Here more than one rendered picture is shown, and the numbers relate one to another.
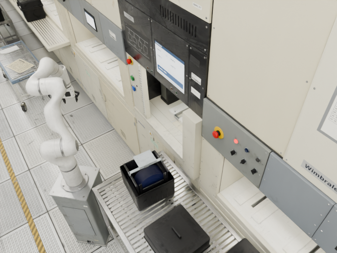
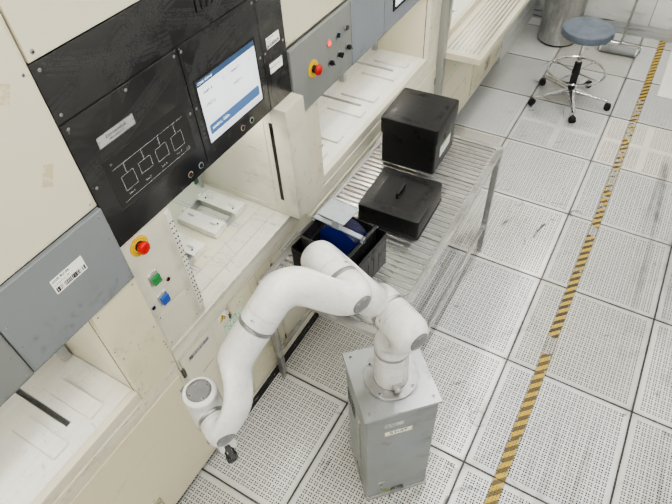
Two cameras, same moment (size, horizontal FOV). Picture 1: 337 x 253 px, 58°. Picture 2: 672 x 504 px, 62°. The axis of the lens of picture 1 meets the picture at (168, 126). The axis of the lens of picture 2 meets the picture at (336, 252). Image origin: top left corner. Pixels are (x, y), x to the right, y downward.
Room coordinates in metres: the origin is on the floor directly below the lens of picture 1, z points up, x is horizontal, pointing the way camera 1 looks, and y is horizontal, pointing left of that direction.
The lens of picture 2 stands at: (1.82, 1.52, 2.50)
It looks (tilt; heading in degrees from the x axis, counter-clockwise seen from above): 48 degrees down; 246
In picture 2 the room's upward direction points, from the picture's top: 4 degrees counter-clockwise
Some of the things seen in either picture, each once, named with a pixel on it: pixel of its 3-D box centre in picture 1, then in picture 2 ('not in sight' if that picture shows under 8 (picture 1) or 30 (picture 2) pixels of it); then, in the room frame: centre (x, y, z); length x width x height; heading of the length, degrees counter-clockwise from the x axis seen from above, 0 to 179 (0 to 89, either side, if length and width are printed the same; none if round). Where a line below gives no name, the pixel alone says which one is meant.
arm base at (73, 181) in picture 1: (71, 173); (391, 362); (1.27, 0.69, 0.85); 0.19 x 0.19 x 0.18
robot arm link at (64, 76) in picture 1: (61, 75); (205, 404); (1.86, 0.77, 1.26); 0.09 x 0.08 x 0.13; 98
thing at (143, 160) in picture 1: (146, 172); (339, 240); (1.18, 0.16, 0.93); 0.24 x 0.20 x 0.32; 117
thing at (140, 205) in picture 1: (147, 179); (339, 254); (1.18, 0.16, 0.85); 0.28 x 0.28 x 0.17; 27
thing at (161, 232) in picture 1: (176, 236); (400, 199); (0.79, -0.02, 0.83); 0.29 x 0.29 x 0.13; 34
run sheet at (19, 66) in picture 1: (19, 65); not in sight; (3.25, 1.82, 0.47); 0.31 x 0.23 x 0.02; 54
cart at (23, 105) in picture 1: (24, 73); not in sight; (3.42, 1.89, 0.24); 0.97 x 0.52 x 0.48; 35
